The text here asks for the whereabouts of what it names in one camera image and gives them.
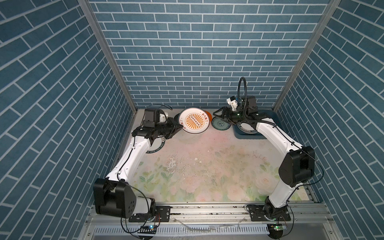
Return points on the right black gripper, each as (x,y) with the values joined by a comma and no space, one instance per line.
(226,109)

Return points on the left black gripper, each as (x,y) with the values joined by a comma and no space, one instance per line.
(173,129)

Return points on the orange sunburst plate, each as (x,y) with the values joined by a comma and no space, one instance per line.
(194,120)

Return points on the green rim plate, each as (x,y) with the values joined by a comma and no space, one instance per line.
(246,128)
(157,145)

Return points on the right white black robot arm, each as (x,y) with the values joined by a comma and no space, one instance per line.
(297,165)

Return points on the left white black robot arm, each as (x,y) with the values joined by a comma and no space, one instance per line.
(114,195)

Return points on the teal plastic bin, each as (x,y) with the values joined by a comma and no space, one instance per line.
(265,113)

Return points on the black plate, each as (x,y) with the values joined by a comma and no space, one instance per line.
(176,118)

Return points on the small blue patterned plate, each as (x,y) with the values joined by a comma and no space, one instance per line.
(220,124)

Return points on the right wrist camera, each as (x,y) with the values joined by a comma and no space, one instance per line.
(233,103)

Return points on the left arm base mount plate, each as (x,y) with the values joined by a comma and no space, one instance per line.
(161,213)

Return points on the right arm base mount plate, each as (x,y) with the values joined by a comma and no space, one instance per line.
(260,213)

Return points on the aluminium rail frame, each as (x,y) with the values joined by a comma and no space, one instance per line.
(218,221)

